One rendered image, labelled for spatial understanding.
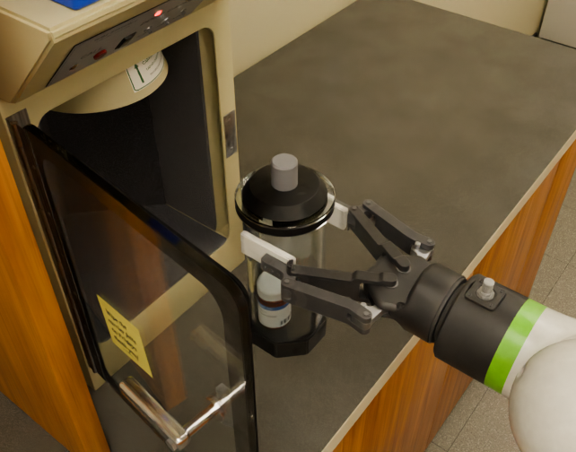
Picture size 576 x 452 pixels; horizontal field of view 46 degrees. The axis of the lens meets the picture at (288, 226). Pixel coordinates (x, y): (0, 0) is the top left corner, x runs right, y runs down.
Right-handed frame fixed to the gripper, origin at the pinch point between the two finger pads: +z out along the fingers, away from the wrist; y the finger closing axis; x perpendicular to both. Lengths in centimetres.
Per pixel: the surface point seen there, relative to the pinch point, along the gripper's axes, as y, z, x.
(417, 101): -73, 21, 30
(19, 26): 17.9, 12.2, -27.3
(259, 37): -70, 62, 26
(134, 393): 24.6, -1.2, 2.0
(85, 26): 14.5, 8.5, -27.1
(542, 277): -138, -7, 124
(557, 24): -292, 52, 108
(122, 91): 2.4, 21.9, -10.2
